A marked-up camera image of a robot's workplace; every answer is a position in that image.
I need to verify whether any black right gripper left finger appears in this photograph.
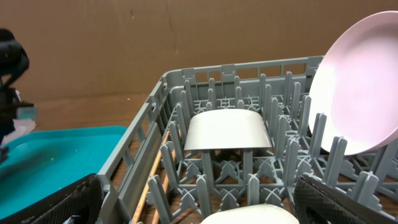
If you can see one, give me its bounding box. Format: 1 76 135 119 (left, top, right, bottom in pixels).
1 173 104 224

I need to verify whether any grey dishwasher rack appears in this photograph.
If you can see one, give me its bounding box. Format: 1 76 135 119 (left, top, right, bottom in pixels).
98 56 397 223

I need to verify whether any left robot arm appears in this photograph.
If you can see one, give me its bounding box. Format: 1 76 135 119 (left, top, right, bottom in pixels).
1 28 34 142

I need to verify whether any pink round plate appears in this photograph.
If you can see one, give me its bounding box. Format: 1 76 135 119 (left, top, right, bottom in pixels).
309 11 397 156

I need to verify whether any teal plastic tray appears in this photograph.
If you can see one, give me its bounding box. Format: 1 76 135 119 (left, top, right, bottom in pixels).
1 126 126 218

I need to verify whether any grey white bowl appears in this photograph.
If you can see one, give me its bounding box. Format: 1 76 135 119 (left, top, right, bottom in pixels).
184 109 271 151

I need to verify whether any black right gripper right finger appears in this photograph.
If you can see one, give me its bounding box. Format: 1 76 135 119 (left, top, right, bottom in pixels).
294 174 397 224

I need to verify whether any cream white cup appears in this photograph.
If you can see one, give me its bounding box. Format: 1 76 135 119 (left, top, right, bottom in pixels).
201 204 299 224

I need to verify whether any clear plastic container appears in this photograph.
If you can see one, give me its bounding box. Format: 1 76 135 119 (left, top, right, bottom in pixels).
1 88 37 146

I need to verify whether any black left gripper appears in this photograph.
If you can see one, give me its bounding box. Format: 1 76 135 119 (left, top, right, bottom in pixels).
1 87 38 162

